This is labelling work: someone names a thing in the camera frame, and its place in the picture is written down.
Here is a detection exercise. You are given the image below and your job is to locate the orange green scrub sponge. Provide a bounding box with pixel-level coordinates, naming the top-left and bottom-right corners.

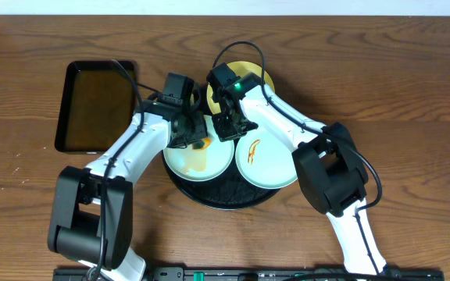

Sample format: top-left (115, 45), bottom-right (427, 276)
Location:
top-left (192, 137), bottom-right (213, 151)

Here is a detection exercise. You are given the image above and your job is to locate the mint green plate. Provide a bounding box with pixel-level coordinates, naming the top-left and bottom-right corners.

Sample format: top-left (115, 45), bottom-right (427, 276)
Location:
top-left (163, 116), bottom-right (235, 182)
top-left (235, 128), bottom-right (298, 190)

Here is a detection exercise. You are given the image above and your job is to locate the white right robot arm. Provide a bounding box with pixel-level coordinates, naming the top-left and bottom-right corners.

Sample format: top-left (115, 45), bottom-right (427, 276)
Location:
top-left (206, 70), bottom-right (387, 276)

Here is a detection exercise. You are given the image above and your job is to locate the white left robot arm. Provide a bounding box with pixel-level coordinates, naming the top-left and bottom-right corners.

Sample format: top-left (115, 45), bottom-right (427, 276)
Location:
top-left (48, 101), bottom-right (207, 280)

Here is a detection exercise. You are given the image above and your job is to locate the round black serving tray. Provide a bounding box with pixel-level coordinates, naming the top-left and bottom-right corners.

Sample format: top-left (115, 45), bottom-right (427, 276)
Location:
top-left (161, 85), bottom-right (300, 211)

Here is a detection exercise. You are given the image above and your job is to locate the black rectangular water tray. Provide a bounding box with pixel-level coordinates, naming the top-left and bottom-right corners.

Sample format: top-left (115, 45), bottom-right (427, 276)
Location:
top-left (54, 60), bottom-right (138, 154)

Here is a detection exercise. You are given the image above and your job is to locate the yellow plate with stain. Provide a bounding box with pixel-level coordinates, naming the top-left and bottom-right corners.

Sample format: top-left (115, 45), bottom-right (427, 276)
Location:
top-left (206, 61), bottom-right (275, 115)

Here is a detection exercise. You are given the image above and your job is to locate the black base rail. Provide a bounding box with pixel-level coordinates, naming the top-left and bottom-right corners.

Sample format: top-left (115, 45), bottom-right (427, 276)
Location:
top-left (52, 265), bottom-right (445, 281)

